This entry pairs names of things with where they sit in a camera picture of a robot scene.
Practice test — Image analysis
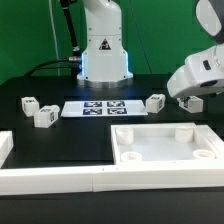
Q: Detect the white fence piece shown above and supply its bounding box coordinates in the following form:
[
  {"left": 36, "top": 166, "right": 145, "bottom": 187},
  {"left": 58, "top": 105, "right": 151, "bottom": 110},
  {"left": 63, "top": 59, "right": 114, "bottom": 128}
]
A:
[
  {"left": 0, "top": 131, "right": 14, "bottom": 168},
  {"left": 200, "top": 125, "right": 224, "bottom": 152}
]

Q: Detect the white front fence bar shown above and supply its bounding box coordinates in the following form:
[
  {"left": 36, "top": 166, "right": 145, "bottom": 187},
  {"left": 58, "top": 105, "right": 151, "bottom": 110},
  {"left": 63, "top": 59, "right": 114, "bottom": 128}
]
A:
[{"left": 0, "top": 160, "right": 224, "bottom": 196}]

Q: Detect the black hose at base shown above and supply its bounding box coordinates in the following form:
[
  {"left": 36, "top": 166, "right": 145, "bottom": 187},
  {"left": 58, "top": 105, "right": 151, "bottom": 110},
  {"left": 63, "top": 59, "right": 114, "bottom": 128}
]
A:
[{"left": 59, "top": 0, "right": 82, "bottom": 53}]

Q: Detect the white right fence piece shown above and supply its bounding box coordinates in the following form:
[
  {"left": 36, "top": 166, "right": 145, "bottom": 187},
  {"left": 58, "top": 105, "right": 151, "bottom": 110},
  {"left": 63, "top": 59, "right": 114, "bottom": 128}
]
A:
[{"left": 200, "top": 125, "right": 224, "bottom": 152}]

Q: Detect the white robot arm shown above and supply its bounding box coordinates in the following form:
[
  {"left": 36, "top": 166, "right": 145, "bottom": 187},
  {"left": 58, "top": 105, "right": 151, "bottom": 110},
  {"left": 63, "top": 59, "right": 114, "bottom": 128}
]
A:
[{"left": 77, "top": 0, "right": 224, "bottom": 98}]

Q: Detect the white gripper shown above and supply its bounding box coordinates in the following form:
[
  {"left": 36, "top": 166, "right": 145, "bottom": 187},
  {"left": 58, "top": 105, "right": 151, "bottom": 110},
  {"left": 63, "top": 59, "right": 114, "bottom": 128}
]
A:
[{"left": 167, "top": 44, "right": 224, "bottom": 98}]

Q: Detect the white sheet with markers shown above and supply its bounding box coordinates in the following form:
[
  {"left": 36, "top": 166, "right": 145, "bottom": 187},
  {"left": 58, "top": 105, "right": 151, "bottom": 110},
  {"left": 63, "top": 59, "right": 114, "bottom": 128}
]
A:
[{"left": 62, "top": 100, "right": 147, "bottom": 117}]

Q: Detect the black cable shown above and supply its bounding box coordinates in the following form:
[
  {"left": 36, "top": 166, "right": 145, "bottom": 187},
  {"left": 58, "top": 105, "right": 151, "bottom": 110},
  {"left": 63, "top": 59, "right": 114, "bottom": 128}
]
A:
[{"left": 23, "top": 58, "right": 83, "bottom": 78}]

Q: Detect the white left fence piece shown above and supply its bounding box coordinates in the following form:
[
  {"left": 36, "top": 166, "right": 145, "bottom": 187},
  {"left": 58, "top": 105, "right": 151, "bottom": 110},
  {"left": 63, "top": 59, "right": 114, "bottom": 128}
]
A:
[{"left": 0, "top": 131, "right": 14, "bottom": 168}]

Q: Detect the white square table top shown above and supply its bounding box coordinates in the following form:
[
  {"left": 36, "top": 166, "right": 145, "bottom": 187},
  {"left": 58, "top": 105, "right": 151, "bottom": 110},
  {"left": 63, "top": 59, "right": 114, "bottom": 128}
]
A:
[{"left": 111, "top": 123, "right": 224, "bottom": 166}]

